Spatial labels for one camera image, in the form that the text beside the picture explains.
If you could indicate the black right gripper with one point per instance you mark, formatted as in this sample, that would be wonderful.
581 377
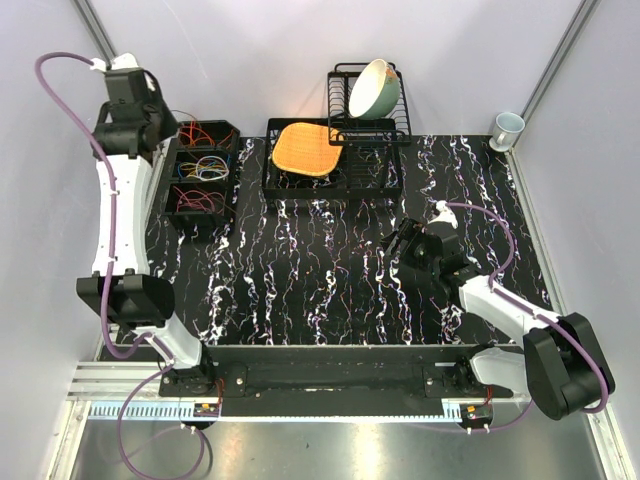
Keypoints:
409 230

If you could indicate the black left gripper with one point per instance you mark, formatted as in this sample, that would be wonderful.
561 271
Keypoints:
170 126

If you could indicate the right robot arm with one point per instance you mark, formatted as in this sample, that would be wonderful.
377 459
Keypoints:
561 365

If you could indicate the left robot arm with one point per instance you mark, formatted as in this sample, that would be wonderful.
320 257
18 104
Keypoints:
121 288

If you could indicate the black low dish rack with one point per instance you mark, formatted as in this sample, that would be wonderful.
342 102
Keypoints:
364 172

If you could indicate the black near storage bin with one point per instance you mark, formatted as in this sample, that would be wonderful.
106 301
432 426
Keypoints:
201 212

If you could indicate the black tall dish rack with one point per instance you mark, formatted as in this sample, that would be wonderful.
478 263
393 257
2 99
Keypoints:
394 129

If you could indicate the white mug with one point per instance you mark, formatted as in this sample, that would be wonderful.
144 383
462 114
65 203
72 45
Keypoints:
506 130

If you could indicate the orange woven mat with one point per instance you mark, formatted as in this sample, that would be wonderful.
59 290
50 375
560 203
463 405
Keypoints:
303 148

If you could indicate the green ceramic bowl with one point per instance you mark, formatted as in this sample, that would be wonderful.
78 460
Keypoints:
375 92

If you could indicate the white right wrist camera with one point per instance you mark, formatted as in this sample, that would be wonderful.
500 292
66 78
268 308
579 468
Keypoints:
442 213

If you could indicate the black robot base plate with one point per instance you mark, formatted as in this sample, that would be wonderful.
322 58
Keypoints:
334 383

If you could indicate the aluminium frame rail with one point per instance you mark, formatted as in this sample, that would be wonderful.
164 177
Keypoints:
108 380

